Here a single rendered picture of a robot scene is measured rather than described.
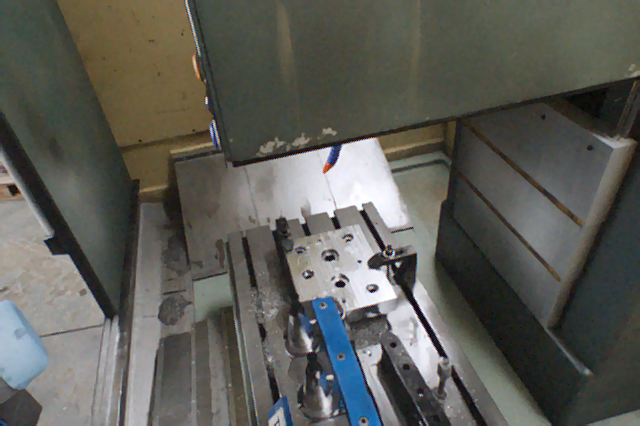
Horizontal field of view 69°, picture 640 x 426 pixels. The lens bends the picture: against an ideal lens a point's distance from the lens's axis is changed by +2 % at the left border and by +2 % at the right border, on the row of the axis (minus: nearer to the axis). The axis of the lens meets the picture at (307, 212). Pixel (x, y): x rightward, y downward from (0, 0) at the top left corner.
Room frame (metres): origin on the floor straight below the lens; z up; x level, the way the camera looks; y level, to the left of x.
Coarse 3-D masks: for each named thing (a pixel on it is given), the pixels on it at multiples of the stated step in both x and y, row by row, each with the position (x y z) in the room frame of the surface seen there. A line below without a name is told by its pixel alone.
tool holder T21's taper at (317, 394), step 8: (320, 368) 0.36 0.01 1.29; (304, 376) 0.36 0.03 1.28; (312, 376) 0.35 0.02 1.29; (320, 376) 0.35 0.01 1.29; (304, 384) 0.36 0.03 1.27; (312, 384) 0.35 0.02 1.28; (320, 384) 0.35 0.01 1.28; (328, 384) 0.36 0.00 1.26; (304, 392) 0.35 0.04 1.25; (312, 392) 0.34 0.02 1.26; (320, 392) 0.34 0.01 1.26; (328, 392) 0.35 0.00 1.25; (304, 400) 0.35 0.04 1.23; (312, 400) 0.34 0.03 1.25; (320, 400) 0.34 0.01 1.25; (328, 400) 0.35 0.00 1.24; (312, 408) 0.34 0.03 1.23; (320, 408) 0.34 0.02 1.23
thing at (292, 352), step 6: (312, 324) 0.49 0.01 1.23; (318, 336) 0.48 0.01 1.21; (288, 342) 0.46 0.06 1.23; (312, 342) 0.45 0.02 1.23; (318, 342) 0.45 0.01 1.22; (288, 348) 0.45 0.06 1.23; (294, 348) 0.45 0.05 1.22; (300, 348) 0.45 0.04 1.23; (306, 348) 0.44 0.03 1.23; (312, 348) 0.44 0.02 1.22; (318, 348) 0.45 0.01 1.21; (288, 354) 0.45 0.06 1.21; (294, 354) 0.44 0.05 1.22; (300, 354) 0.44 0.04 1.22; (306, 354) 0.44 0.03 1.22
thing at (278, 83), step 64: (192, 0) 0.45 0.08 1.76; (256, 0) 0.45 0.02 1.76; (320, 0) 0.46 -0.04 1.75; (384, 0) 0.47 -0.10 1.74; (448, 0) 0.48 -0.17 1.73; (512, 0) 0.50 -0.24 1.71; (576, 0) 0.51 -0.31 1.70; (256, 64) 0.45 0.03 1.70; (320, 64) 0.46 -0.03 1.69; (384, 64) 0.47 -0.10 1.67; (448, 64) 0.49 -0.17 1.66; (512, 64) 0.50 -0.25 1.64; (576, 64) 0.51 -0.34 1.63; (256, 128) 0.45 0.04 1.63; (320, 128) 0.46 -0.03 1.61; (384, 128) 0.47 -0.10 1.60
